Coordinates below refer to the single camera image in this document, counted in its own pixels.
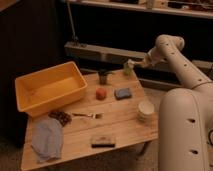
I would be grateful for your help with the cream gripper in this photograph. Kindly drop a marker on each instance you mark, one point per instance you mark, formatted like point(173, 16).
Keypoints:
point(145, 62)

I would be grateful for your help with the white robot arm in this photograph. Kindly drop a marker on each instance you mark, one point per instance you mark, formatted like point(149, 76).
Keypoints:
point(185, 113)

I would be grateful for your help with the green plastic cup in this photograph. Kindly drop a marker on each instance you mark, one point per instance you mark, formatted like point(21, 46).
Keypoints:
point(127, 71)

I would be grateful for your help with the dark metal cup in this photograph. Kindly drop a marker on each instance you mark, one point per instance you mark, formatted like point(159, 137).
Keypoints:
point(103, 76)

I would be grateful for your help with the blue sponge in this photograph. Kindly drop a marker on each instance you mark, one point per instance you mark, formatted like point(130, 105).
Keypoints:
point(122, 93)

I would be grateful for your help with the red block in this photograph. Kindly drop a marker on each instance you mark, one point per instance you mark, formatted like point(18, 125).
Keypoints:
point(101, 93)

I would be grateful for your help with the wooden table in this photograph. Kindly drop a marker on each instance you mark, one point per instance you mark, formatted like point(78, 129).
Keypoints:
point(119, 120)

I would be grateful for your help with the metal fork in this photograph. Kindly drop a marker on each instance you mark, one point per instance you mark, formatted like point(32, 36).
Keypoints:
point(95, 116)

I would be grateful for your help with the dark brown wooden block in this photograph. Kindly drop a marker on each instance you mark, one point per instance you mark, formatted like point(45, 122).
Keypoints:
point(102, 141)

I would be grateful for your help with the brown grape bunch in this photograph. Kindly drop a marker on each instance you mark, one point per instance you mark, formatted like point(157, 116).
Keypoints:
point(61, 116)

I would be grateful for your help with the yellow plastic bin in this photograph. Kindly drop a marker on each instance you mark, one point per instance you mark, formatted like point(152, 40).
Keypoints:
point(49, 89)

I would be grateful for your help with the blue-grey cloth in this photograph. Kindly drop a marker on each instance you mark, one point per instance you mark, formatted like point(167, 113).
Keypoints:
point(47, 140)

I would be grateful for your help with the long shelf rail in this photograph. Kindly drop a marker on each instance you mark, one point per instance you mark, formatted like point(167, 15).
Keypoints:
point(119, 56)

